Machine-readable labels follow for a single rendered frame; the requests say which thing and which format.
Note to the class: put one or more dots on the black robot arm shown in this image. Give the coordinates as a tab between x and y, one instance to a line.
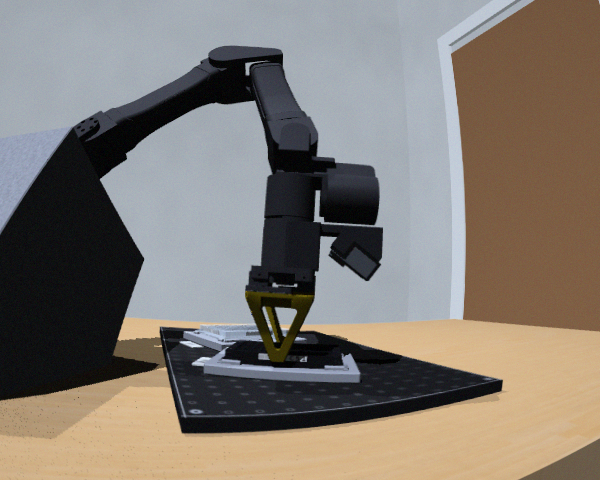
349	193

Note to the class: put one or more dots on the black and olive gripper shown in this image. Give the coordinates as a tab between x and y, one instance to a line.
272	263

